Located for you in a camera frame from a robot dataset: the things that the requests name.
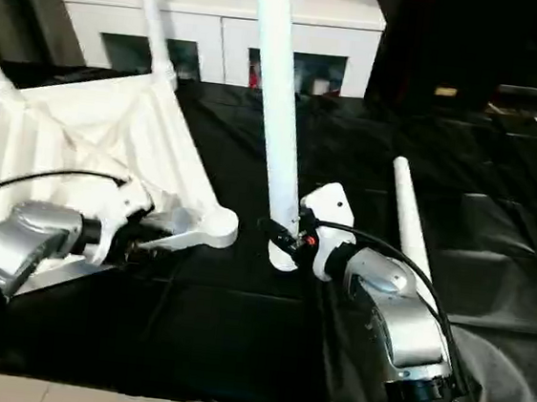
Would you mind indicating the small yellow label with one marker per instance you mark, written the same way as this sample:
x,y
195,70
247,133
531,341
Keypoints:
x,y
445,91

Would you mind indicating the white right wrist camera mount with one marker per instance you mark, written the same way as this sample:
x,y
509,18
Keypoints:
x,y
332,208

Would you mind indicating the white plastic table top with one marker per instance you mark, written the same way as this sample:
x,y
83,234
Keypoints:
x,y
89,120

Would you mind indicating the black work mat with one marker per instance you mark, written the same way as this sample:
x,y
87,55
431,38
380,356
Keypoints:
x,y
236,327

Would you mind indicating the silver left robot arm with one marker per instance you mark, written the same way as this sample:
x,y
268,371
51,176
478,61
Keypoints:
x,y
24,238

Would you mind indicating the white cabinet with glass doors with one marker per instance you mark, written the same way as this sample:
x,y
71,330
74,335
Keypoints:
x,y
212,8

